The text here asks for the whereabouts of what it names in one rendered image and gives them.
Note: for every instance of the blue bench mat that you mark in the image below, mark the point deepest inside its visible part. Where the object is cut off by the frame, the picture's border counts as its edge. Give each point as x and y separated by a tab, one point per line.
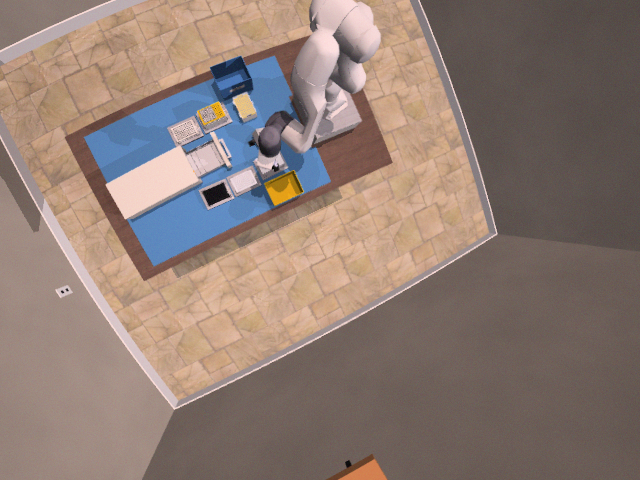
184	221

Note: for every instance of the blue open-top bin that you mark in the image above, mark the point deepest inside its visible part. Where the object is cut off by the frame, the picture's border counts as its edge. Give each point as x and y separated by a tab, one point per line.
231	77

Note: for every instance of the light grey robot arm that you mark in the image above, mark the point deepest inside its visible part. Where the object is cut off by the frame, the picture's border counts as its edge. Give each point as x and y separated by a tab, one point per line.
343	30

